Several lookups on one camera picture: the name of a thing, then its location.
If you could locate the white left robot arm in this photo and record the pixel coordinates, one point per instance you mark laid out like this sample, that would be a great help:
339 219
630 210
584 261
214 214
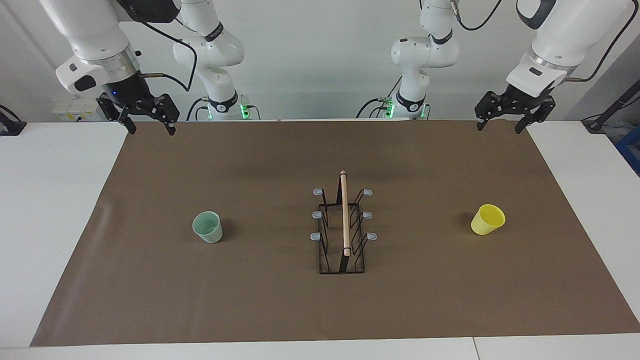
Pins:
425 50

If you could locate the white power strip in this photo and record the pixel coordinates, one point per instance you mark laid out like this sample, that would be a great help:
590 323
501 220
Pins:
75 110

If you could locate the brown table mat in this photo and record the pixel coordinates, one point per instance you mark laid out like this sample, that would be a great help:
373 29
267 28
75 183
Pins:
280 310

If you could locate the pale green cup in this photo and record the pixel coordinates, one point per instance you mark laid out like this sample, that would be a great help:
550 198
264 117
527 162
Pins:
208 231

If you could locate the blue box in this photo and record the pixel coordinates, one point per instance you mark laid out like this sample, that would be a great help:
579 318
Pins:
631 147

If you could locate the black clamp mount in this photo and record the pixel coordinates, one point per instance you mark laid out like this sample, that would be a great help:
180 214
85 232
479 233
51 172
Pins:
10 127

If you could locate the yellow cup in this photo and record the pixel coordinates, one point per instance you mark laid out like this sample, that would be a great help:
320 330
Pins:
486 221

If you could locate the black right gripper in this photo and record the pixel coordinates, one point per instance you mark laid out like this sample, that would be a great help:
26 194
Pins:
127 92

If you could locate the black stand pole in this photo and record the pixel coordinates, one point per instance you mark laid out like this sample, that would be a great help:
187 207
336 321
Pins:
597 122

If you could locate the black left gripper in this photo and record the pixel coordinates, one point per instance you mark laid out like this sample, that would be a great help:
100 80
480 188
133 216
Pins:
525 102

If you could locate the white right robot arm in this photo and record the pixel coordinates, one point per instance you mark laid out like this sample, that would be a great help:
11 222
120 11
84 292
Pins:
95 30

